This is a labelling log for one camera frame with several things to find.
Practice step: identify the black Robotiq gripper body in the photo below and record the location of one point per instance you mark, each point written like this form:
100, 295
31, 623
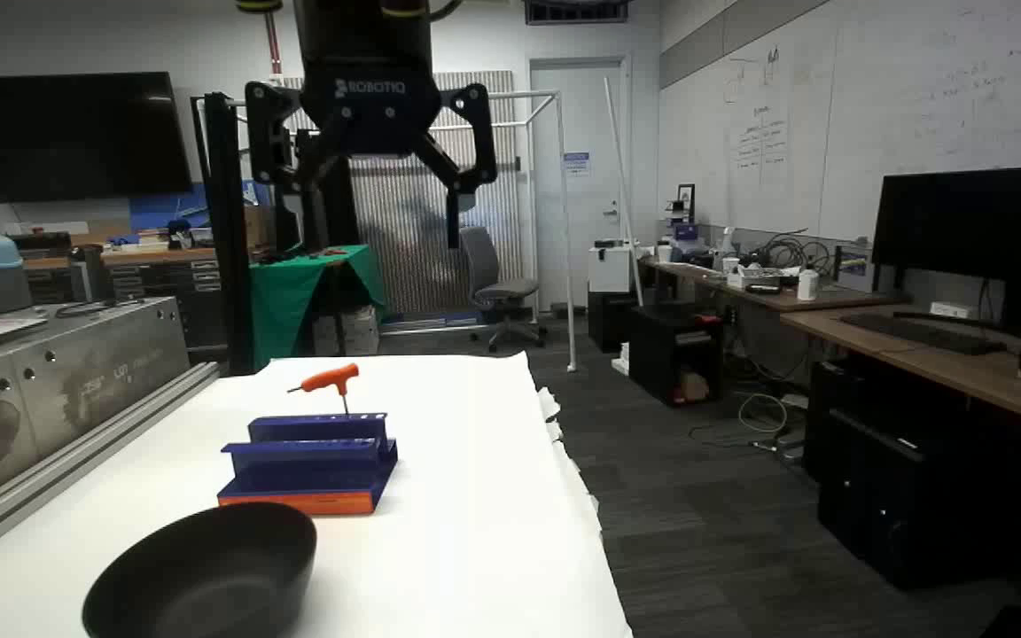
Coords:
369, 95

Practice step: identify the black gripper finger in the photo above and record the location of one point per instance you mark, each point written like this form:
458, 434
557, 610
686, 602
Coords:
473, 143
270, 130

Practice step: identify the blue and orange tool holder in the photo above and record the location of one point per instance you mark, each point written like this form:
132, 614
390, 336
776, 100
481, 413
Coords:
315, 466

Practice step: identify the black bowl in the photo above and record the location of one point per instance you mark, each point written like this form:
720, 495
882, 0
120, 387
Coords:
207, 575

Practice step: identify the white door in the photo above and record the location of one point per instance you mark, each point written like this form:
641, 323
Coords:
582, 189

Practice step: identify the grey office chair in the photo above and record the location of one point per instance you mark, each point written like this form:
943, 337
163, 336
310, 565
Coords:
506, 295

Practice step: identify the green cloth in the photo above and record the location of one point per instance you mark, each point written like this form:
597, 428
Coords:
301, 289

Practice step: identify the ceiling air vent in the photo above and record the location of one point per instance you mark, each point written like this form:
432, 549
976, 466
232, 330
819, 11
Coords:
577, 9

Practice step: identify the black under-desk cabinet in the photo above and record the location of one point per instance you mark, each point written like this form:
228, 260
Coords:
676, 357

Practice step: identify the white paper cup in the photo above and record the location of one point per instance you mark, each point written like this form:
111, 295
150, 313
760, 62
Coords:
805, 286

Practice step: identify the white table cover sheet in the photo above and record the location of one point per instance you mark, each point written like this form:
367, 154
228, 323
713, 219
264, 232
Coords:
462, 508

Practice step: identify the black keyboard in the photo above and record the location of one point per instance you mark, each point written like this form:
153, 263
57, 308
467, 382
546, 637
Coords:
924, 330

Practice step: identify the black desk monitor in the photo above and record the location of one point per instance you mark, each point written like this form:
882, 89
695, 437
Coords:
982, 224

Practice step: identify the wooden desk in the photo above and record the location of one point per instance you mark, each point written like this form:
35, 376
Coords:
947, 361

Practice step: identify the white pipe frame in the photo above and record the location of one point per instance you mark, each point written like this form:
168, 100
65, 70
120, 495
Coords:
561, 213

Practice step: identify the black upright post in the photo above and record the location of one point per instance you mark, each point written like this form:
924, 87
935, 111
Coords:
228, 237

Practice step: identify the black wall television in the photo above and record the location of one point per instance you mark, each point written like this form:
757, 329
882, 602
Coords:
63, 133

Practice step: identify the grey aluminium rail block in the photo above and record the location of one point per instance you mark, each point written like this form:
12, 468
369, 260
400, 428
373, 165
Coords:
52, 391

